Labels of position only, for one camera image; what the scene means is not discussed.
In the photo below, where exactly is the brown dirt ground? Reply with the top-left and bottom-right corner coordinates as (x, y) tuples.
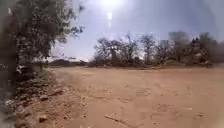
(31, 66), (224, 128)

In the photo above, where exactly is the row of bare trees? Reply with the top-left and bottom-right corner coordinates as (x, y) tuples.
(88, 30), (224, 68)

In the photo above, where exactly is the dry stick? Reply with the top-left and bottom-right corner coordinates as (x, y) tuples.
(103, 114), (134, 128)

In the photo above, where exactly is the large leafy tree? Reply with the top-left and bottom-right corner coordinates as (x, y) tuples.
(0, 0), (84, 81)

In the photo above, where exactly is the strip of rocks and scrub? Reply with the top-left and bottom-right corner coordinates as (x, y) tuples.
(0, 68), (64, 128)

